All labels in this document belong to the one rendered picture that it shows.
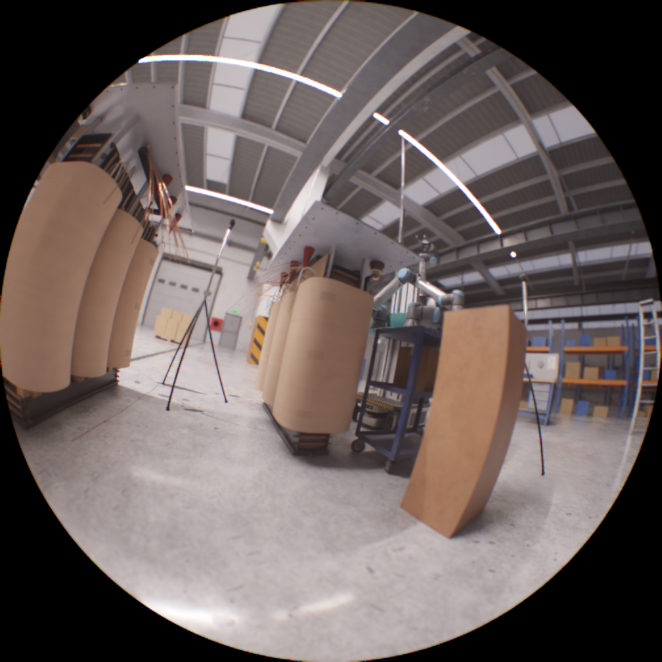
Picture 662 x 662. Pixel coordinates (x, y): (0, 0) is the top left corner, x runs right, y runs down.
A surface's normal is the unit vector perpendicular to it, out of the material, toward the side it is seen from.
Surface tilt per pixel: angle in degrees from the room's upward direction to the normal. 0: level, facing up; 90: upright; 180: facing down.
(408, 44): 180
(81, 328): 90
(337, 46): 174
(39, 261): 90
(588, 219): 90
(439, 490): 90
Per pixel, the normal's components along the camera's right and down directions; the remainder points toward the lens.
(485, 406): -0.87, -0.23
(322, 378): 0.48, -0.02
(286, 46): -0.28, 0.95
